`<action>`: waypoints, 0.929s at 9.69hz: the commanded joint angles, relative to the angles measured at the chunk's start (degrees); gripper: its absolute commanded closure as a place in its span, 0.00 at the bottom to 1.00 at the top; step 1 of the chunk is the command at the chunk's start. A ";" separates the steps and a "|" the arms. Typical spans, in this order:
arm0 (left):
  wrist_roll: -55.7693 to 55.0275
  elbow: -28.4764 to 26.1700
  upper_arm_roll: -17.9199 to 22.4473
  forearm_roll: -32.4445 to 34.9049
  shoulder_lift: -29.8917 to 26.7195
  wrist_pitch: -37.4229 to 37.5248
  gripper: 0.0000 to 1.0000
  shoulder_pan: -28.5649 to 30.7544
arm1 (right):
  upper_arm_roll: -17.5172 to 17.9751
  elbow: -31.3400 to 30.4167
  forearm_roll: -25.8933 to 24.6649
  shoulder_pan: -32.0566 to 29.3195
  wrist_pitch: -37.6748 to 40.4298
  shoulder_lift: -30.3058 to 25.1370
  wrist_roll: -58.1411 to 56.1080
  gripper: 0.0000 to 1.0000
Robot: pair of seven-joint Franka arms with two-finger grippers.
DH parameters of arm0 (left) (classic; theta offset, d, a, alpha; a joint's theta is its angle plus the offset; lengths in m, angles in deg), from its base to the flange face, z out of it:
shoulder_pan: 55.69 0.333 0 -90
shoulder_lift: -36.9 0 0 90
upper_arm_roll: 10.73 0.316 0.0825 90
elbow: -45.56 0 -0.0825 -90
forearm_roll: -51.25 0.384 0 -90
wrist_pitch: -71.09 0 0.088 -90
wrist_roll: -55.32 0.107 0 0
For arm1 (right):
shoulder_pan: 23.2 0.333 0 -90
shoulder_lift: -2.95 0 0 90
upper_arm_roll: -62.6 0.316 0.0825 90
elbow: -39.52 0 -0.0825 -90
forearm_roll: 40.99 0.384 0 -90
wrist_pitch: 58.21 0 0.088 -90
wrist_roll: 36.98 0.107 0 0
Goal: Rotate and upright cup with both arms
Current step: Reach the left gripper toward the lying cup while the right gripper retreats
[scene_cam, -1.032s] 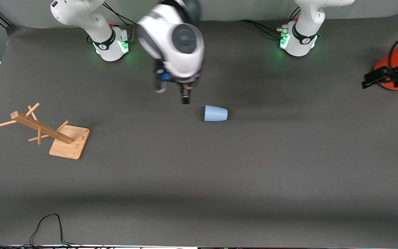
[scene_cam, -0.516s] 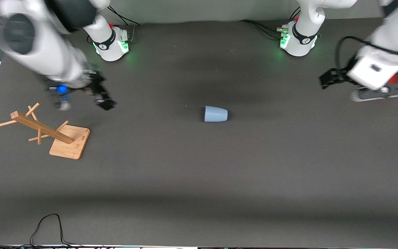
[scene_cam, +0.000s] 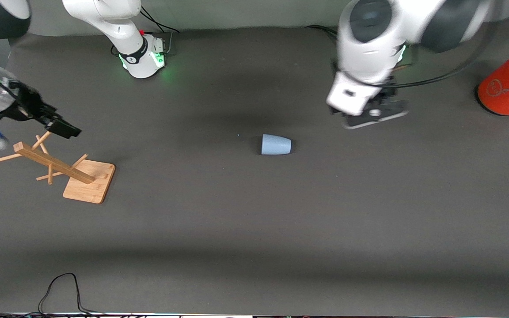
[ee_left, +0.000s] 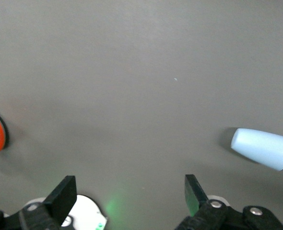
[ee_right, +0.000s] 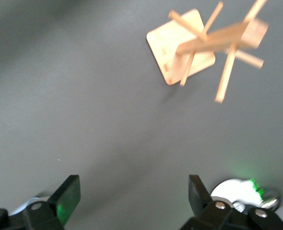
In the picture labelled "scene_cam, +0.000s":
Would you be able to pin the wooden mug tree rack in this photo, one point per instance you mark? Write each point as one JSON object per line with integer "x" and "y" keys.
{"x": 82, "y": 181}

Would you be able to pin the orange canister with grey lid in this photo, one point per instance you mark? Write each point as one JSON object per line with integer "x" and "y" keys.
{"x": 502, "y": 92}

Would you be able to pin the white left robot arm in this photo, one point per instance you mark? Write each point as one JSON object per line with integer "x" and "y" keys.
{"x": 369, "y": 53}

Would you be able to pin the light blue cup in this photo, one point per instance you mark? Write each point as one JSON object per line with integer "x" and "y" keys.
{"x": 275, "y": 145}

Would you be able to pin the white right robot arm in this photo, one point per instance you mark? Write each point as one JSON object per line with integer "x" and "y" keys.
{"x": 122, "y": 26}

